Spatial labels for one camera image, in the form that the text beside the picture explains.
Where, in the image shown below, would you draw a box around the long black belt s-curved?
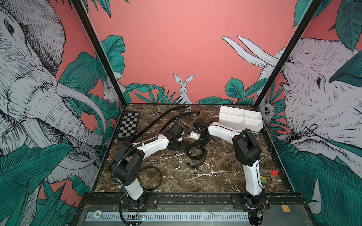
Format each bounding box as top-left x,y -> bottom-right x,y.
186,144 -> 206,170

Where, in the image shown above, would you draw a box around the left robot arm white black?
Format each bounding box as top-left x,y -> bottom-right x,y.
109,124 -> 184,201

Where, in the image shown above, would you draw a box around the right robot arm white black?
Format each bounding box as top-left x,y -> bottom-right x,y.
193,118 -> 263,197

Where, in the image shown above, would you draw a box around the white foam storage box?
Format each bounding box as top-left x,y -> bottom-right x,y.
219,105 -> 263,132

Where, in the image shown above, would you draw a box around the black belt upper long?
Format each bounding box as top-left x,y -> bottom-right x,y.
130,105 -> 198,142

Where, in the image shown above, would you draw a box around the black white checkerboard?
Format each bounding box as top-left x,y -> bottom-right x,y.
117,112 -> 140,140

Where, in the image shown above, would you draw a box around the green yellow striped block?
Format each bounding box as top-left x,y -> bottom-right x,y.
260,176 -> 267,184

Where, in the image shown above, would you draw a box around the red cube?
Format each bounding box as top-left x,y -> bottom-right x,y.
271,170 -> 279,177

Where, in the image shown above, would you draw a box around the white round knob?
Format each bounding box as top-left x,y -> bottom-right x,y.
93,210 -> 103,219

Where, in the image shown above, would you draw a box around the orange label sticker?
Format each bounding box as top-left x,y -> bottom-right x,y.
281,205 -> 291,213

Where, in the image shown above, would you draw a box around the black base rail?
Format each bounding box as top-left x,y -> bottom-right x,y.
81,192 -> 298,210

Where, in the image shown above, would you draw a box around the white slotted cable duct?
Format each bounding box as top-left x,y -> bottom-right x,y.
85,212 -> 249,222

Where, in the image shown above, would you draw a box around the right black frame post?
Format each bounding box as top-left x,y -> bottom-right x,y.
253,0 -> 323,109

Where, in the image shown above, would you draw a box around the black frame post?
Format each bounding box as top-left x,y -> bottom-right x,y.
253,0 -> 323,109
71,0 -> 127,108

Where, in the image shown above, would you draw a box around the left black frame post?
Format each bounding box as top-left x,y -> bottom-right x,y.
71,0 -> 127,108

